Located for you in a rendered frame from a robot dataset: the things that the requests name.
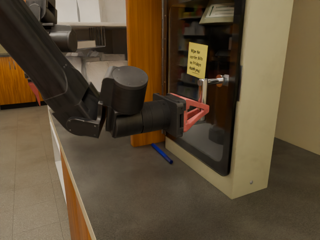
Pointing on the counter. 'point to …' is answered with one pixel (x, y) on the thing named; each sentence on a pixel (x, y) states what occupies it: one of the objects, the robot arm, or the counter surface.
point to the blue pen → (162, 153)
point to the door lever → (202, 96)
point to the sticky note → (197, 60)
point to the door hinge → (162, 42)
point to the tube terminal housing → (253, 100)
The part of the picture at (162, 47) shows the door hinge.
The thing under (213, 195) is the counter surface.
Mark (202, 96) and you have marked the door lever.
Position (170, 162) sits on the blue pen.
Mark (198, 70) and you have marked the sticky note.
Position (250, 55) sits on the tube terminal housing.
